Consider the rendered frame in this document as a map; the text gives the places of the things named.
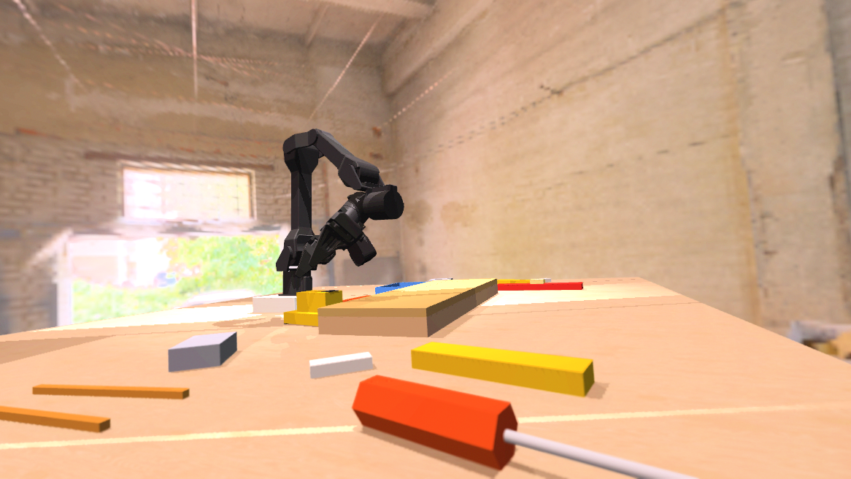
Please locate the pale yellow panel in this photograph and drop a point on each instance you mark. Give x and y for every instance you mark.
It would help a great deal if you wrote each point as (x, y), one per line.
(414, 311)

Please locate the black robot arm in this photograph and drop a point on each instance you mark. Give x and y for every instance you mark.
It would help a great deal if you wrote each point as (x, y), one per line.
(379, 202)

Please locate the blue shallow tray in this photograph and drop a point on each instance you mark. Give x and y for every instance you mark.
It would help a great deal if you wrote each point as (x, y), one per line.
(382, 289)

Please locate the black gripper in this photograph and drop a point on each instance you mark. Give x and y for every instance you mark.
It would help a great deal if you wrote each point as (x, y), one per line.
(341, 231)

